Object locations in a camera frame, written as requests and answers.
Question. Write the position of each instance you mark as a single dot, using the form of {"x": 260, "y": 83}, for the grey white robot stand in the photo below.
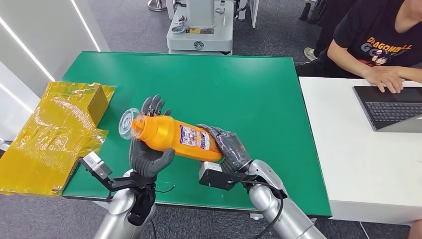
{"x": 201, "y": 36}

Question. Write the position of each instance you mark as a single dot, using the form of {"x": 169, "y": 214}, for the round metal stand base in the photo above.
{"x": 157, "y": 6}

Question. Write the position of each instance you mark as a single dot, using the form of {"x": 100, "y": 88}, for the person's left forearm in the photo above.
{"x": 412, "y": 74}

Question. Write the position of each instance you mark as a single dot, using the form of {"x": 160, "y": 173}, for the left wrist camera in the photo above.
{"x": 97, "y": 165}

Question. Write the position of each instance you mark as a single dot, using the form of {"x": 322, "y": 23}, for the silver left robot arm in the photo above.
{"x": 115, "y": 211}

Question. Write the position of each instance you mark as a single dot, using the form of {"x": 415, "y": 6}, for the standing person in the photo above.
{"x": 326, "y": 26}

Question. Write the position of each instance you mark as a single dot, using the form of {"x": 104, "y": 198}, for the green table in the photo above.
{"x": 214, "y": 99}

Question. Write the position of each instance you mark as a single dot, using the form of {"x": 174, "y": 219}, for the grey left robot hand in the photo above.
{"x": 146, "y": 161}

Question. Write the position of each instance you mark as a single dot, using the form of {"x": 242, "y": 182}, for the person's right hand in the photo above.
{"x": 384, "y": 77}

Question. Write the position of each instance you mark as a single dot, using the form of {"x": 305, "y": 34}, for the orange bottle with clear cap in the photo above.
{"x": 165, "y": 135}

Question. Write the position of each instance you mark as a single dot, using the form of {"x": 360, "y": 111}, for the yellow taped cardboard box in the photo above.
{"x": 49, "y": 148}

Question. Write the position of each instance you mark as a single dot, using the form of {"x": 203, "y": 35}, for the person's right forearm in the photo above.
{"x": 346, "y": 62}

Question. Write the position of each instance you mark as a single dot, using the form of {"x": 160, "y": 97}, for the dark grey laptop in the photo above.
{"x": 389, "y": 112}

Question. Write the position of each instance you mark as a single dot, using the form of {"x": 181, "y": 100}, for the white table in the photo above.
{"x": 346, "y": 165}

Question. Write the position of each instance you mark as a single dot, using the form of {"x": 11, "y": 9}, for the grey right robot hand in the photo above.
{"x": 232, "y": 148}

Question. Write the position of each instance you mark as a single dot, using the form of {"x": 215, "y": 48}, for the white frame leg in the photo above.
{"x": 254, "y": 13}

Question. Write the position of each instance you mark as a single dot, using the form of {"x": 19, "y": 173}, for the seated person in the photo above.
{"x": 372, "y": 33}

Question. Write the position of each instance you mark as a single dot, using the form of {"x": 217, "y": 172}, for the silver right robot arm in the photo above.
{"x": 290, "y": 221}

